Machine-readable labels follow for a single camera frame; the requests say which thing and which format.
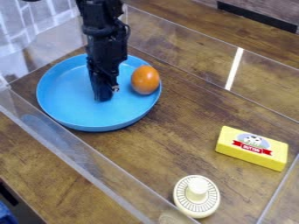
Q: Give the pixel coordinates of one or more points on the blue round tray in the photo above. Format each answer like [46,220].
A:
[66,97]

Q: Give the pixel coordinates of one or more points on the clear acrylic enclosure wall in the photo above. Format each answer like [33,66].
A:
[114,177]

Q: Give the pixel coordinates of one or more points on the yellow butter block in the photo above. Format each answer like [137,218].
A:
[253,148]

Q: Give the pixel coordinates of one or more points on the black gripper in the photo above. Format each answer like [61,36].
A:
[108,35]

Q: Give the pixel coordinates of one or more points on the cream round knob toy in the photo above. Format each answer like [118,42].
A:
[197,196]

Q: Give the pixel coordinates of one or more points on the orange ball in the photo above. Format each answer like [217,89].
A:
[145,80]

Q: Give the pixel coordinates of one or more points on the black bar on background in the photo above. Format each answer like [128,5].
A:
[258,17]

